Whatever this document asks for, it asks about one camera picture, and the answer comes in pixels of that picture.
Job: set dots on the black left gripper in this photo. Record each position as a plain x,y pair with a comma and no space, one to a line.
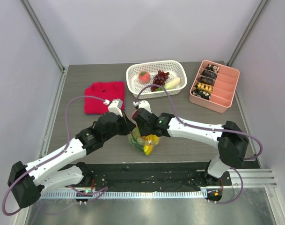
128,125

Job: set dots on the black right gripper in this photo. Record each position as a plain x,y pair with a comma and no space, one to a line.
137,121

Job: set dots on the yellow fake banana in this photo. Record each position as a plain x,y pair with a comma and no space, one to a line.
151,141

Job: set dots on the clear zip top bag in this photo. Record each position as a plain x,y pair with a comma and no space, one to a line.
136,132

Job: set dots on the purple fake grape bunch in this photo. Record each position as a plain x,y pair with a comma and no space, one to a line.
161,78

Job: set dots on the pink fake peach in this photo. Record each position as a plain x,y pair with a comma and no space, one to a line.
144,77

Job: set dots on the white fake radish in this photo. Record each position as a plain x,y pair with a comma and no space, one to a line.
172,84

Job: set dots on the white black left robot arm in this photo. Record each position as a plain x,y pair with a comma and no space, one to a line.
28,182

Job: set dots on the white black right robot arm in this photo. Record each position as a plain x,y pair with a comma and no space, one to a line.
230,145

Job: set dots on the green fake leafy vegetable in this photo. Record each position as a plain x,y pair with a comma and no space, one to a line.
137,142

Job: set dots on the red folded cloth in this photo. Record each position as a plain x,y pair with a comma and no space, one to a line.
103,90

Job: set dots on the white perforated plastic basket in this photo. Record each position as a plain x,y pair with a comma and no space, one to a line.
144,90

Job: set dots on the pink divided organizer tray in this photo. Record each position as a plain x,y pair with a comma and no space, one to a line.
214,86

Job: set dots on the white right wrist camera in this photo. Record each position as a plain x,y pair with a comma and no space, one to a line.
142,104

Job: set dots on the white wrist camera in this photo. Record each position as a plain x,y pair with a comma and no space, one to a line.
142,104
115,107

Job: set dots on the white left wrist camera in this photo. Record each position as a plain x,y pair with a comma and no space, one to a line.
115,107

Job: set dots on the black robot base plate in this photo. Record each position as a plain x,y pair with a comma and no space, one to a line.
152,177

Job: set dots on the white slotted cable duct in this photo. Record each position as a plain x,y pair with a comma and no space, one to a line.
70,194

